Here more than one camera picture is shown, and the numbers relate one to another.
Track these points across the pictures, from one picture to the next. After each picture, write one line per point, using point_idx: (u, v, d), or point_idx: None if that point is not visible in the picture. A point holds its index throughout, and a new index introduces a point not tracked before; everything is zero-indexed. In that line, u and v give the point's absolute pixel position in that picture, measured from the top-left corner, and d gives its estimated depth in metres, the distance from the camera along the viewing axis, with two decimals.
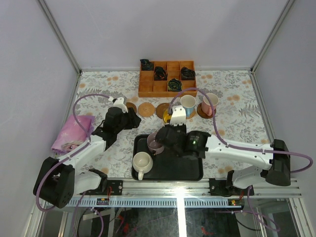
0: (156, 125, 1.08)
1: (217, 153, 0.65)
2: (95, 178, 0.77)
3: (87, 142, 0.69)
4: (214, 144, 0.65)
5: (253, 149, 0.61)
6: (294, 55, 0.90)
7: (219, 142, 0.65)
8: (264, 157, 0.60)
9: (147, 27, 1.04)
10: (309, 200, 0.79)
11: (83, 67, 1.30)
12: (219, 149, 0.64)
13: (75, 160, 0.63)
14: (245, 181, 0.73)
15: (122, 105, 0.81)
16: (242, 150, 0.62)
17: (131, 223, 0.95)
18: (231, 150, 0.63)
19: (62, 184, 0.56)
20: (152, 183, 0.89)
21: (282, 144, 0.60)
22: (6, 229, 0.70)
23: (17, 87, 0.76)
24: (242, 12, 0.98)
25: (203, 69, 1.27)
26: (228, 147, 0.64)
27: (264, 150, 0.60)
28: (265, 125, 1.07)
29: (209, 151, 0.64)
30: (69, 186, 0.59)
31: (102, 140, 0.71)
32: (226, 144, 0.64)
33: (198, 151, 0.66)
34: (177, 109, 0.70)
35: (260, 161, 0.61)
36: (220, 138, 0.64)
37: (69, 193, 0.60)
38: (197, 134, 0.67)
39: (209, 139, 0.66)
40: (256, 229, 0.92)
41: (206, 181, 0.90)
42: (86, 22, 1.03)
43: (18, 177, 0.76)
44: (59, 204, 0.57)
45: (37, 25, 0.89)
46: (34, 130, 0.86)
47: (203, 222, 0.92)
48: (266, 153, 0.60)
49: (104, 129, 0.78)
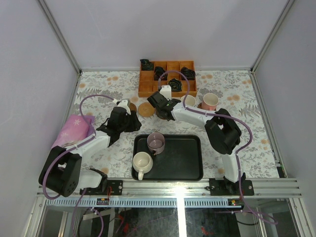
0: (156, 125, 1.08)
1: (178, 113, 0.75)
2: (95, 176, 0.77)
3: (93, 136, 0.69)
4: (177, 106, 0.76)
5: (199, 112, 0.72)
6: (294, 54, 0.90)
7: (182, 105, 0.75)
8: (205, 118, 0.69)
9: (147, 26, 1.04)
10: (309, 200, 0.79)
11: (83, 67, 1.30)
12: (180, 110, 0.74)
13: (82, 149, 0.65)
14: (229, 169, 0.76)
15: (125, 106, 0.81)
16: (194, 112, 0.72)
17: (131, 223, 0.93)
18: (188, 112, 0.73)
19: (68, 173, 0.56)
20: (152, 183, 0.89)
21: (225, 113, 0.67)
22: (6, 229, 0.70)
23: (17, 87, 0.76)
24: (242, 12, 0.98)
25: (203, 69, 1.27)
26: (186, 109, 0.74)
27: (207, 113, 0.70)
28: (265, 126, 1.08)
29: (174, 110, 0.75)
30: (75, 175, 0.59)
31: (107, 136, 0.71)
32: (185, 107, 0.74)
33: (169, 113, 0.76)
34: (164, 87, 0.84)
35: (202, 121, 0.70)
36: (183, 102, 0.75)
37: (74, 183, 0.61)
38: (171, 99, 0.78)
39: (177, 103, 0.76)
40: (255, 223, 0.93)
41: (206, 181, 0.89)
42: (86, 22, 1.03)
43: (18, 176, 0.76)
44: (64, 192, 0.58)
45: (37, 25, 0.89)
46: (34, 130, 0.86)
47: (203, 222, 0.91)
48: (208, 116, 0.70)
49: (109, 126, 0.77)
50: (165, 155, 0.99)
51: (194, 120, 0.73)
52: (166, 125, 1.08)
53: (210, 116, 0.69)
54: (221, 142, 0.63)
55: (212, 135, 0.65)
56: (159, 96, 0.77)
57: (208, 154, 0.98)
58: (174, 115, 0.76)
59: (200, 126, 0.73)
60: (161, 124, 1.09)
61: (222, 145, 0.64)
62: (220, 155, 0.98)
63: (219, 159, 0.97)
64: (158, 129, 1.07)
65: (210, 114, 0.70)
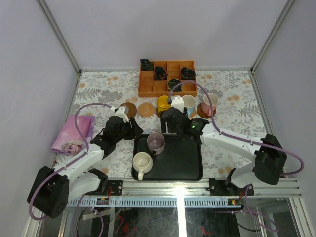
0: (156, 125, 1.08)
1: (210, 139, 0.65)
2: (93, 180, 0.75)
3: (85, 151, 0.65)
4: (209, 130, 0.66)
5: (242, 139, 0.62)
6: (294, 54, 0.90)
7: (214, 129, 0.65)
8: (251, 147, 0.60)
9: (147, 26, 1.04)
10: (309, 200, 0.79)
11: (83, 67, 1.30)
12: (213, 135, 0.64)
13: (71, 171, 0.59)
14: (241, 179, 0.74)
15: (123, 115, 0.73)
16: (233, 138, 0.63)
17: (131, 223, 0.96)
18: (225, 138, 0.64)
19: (56, 195, 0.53)
20: (152, 183, 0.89)
21: (273, 140, 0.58)
22: (6, 229, 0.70)
23: (17, 86, 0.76)
24: (242, 12, 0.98)
25: (203, 69, 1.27)
26: (221, 135, 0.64)
27: (253, 141, 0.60)
28: (265, 125, 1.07)
29: (204, 135, 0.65)
30: (63, 197, 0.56)
31: (100, 149, 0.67)
32: (219, 132, 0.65)
33: (195, 135, 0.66)
34: (175, 98, 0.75)
35: (246, 150, 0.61)
36: (215, 126, 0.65)
37: (63, 203, 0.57)
38: (197, 119, 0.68)
39: (206, 126, 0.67)
40: (256, 229, 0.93)
41: (206, 181, 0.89)
42: (86, 22, 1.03)
43: (18, 177, 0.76)
44: (52, 214, 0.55)
45: (37, 25, 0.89)
46: (34, 131, 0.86)
47: (203, 223, 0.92)
48: (255, 145, 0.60)
49: (104, 137, 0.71)
50: (166, 155, 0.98)
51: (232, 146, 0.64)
52: None
53: (257, 145, 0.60)
54: (276, 172, 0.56)
55: (262, 168, 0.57)
56: (180, 116, 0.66)
57: (208, 154, 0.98)
58: (202, 139, 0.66)
59: (238, 152, 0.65)
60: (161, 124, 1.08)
61: (272, 177, 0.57)
62: (220, 155, 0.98)
63: (219, 159, 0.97)
64: (158, 129, 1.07)
65: (256, 142, 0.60)
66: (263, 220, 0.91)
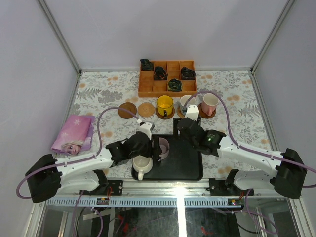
0: (156, 125, 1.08)
1: (228, 151, 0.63)
2: (91, 182, 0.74)
3: (93, 155, 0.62)
4: (226, 142, 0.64)
5: (261, 153, 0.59)
6: (294, 55, 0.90)
7: (231, 141, 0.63)
8: (271, 163, 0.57)
9: (147, 26, 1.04)
10: (309, 200, 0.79)
11: (83, 67, 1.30)
12: (231, 148, 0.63)
13: (69, 170, 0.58)
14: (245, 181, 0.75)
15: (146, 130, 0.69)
16: (252, 152, 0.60)
17: (131, 223, 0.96)
18: (242, 151, 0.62)
19: (50, 180, 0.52)
20: (152, 183, 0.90)
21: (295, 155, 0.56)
22: (6, 229, 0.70)
23: (16, 86, 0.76)
24: (242, 12, 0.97)
25: (203, 69, 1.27)
26: (239, 148, 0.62)
27: (272, 156, 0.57)
28: (265, 126, 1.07)
29: (220, 148, 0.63)
30: (54, 188, 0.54)
31: (109, 160, 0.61)
32: (237, 145, 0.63)
33: (212, 148, 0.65)
34: (190, 106, 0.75)
35: (266, 166, 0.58)
36: (232, 138, 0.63)
37: (50, 194, 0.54)
38: (215, 132, 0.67)
39: (223, 138, 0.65)
40: (256, 232, 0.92)
41: (206, 181, 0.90)
42: (86, 22, 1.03)
43: (18, 176, 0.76)
44: (35, 197, 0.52)
45: (37, 25, 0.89)
46: (34, 131, 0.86)
47: (203, 223, 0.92)
48: (275, 160, 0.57)
49: (122, 146, 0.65)
50: None
51: (251, 160, 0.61)
52: (166, 125, 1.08)
53: (278, 160, 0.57)
54: (297, 186, 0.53)
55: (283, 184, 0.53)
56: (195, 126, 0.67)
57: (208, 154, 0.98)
58: (219, 152, 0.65)
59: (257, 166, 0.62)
60: (161, 124, 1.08)
61: (294, 192, 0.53)
62: None
63: (219, 159, 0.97)
64: (158, 129, 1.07)
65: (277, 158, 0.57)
66: (264, 223, 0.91)
